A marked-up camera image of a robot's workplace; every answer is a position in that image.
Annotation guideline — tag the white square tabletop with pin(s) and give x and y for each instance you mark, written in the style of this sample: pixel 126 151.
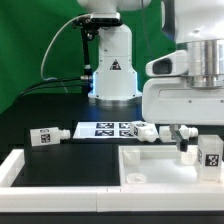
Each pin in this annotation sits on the white square tabletop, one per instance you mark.
pixel 165 165

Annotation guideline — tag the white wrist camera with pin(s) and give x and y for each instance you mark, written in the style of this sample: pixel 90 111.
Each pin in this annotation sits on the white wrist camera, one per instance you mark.
pixel 173 64

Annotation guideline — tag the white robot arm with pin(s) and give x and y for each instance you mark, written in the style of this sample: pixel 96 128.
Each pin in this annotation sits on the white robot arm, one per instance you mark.
pixel 196 26

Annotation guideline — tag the white marker sheet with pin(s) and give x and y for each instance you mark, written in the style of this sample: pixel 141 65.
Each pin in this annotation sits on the white marker sheet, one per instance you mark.
pixel 102 130

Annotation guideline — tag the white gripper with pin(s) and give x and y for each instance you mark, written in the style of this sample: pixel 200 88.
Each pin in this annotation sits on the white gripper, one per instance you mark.
pixel 170 101

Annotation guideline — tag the white U-shaped obstacle wall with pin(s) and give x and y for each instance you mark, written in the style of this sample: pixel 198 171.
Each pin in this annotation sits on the white U-shaped obstacle wall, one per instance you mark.
pixel 204 196

